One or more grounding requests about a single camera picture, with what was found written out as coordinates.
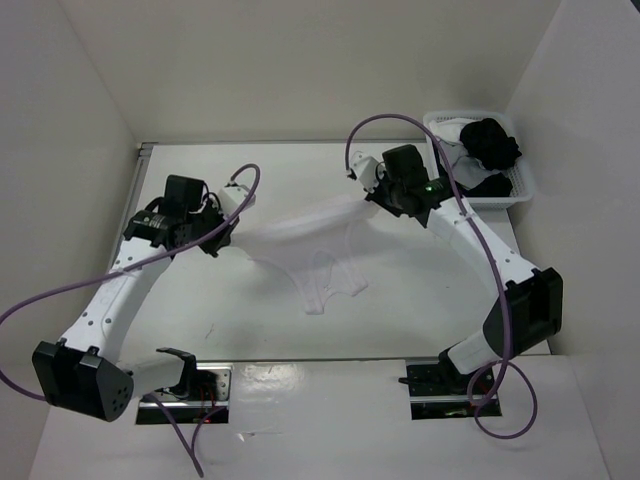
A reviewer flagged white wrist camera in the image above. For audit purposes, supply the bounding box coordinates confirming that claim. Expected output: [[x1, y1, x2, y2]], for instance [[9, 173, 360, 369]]
[[347, 151, 385, 193], [217, 183, 256, 218]]

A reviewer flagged black garment in basket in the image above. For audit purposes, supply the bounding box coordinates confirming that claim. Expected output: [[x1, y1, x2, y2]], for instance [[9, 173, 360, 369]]
[[436, 118, 522, 198]]

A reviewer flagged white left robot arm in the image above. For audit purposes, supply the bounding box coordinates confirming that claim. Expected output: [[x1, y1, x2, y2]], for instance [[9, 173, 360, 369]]
[[32, 175, 247, 422]]

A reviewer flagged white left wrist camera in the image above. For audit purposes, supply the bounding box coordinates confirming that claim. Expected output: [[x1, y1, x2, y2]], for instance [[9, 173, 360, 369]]
[[217, 183, 256, 218]]

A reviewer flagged white plastic laundry basket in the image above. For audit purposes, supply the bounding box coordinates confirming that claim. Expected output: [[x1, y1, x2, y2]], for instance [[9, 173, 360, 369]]
[[423, 110, 535, 210]]

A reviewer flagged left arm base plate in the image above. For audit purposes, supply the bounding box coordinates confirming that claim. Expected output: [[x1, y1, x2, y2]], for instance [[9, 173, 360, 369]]
[[152, 362, 233, 426]]

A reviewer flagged white garment in basket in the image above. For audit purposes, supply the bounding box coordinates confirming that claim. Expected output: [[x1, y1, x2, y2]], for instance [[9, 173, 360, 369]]
[[428, 117, 474, 145]]

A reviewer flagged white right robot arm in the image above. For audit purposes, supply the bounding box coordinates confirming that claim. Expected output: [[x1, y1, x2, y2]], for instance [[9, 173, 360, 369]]
[[349, 145, 563, 393]]

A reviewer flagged white tank top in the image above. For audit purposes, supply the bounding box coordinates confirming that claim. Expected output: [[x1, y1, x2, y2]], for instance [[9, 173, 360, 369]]
[[232, 195, 377, 315]]

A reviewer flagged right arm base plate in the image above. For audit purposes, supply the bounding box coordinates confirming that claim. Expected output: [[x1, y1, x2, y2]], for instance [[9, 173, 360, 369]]
[[398, 359, 476, 421]]

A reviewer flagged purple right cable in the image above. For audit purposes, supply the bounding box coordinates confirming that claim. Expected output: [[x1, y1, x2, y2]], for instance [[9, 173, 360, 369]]
[[344, 113, 540, 440]]

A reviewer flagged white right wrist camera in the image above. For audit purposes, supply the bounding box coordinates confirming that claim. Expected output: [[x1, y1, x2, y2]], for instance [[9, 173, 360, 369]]
[[347, 151, 385, 193]]

